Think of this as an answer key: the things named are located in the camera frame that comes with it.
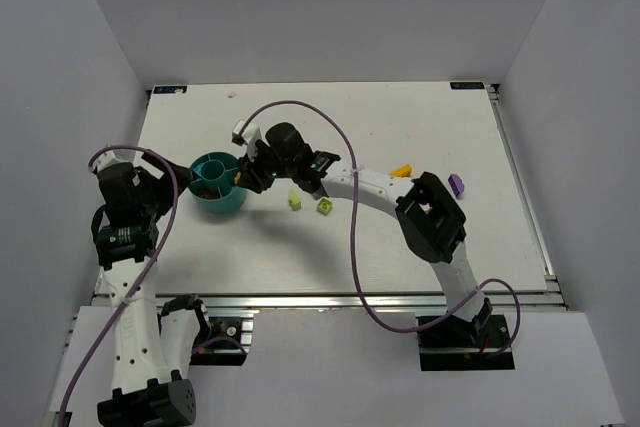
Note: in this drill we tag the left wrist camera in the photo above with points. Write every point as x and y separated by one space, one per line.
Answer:
105 160

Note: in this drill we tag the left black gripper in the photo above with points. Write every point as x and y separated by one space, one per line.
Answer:
167 177

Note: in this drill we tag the aluminium table rail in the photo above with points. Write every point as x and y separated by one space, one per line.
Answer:
550 298

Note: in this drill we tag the brown orange lego brick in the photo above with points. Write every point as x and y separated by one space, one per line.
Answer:
208 195

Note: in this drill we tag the right blue corner label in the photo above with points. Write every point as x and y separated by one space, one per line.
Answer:
467 85

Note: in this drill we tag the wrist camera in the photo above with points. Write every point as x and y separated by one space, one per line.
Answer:
246 134
105 160

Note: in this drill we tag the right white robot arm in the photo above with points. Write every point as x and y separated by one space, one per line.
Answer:
430 219

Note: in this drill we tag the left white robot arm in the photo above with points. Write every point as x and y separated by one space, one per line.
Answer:
152 344

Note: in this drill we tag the purple curved lego brick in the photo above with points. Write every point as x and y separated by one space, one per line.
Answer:
457 185

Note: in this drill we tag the blue corner label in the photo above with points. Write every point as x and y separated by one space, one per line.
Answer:
169 89
467 85

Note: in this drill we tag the teal divided round container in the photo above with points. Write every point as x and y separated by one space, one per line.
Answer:
218 172

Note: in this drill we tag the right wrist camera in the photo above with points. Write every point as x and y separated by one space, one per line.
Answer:
246 134

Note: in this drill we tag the lime green hollow lego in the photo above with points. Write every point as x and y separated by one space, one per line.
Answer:
324 206

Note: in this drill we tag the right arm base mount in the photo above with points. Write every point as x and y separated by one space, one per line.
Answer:
458 346

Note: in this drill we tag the light green lego brick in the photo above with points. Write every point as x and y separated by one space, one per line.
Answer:
294 200

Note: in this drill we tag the orange studded lego brick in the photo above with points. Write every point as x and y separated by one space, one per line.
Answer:
404 171

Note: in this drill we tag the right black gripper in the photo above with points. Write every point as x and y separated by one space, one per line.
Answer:
251 176

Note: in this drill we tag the left blue corner label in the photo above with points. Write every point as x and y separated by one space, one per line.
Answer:
169 89

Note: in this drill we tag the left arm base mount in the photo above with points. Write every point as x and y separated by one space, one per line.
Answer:
220 334

